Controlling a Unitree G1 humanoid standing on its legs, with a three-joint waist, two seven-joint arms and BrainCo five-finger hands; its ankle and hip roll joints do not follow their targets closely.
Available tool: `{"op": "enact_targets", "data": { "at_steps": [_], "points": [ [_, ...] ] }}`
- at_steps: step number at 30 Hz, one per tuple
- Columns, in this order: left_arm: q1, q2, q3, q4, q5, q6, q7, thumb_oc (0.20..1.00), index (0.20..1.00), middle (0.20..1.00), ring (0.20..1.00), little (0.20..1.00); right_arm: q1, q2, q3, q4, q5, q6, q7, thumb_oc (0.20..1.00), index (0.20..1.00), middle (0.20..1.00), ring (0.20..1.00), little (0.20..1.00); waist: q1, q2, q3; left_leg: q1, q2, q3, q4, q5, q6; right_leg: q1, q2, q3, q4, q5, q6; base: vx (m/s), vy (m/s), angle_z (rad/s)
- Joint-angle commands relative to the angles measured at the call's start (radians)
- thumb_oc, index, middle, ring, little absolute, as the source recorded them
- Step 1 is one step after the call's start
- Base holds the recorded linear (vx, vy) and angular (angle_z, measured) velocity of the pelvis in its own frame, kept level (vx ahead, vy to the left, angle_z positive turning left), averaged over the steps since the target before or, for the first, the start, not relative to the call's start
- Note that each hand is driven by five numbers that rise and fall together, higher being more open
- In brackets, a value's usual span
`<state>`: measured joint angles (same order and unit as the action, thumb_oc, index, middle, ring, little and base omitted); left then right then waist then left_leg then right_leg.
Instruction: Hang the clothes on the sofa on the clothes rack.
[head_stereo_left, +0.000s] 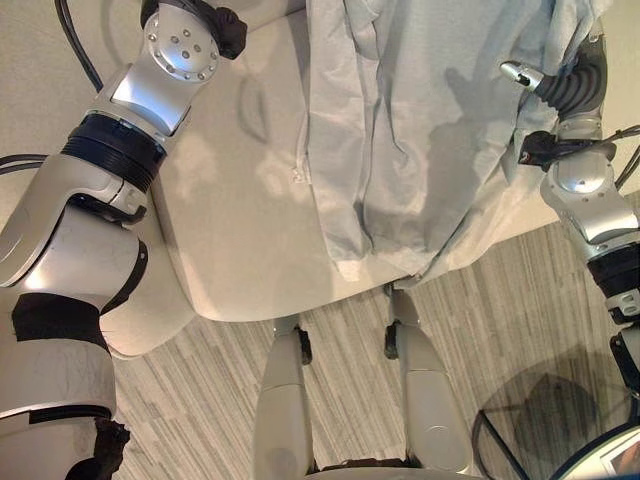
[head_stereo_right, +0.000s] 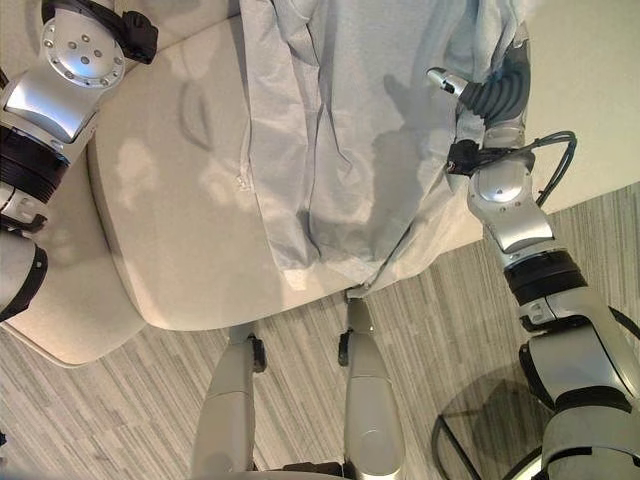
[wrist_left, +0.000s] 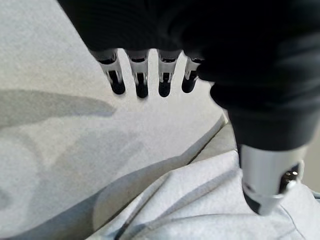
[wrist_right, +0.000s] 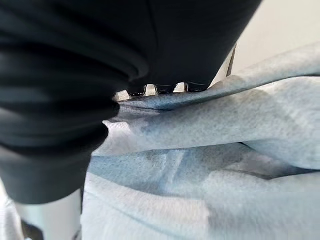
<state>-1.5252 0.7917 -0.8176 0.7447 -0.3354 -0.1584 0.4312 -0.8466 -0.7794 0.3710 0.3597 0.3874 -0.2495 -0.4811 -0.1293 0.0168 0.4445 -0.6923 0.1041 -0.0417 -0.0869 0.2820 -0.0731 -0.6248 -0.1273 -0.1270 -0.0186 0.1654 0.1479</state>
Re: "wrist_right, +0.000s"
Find light grey sweatshirt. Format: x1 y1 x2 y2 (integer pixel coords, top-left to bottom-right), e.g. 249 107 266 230
0 41 320 240

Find right robot hand black cloth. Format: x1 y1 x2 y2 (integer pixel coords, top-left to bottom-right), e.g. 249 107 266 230
0 0 263 240

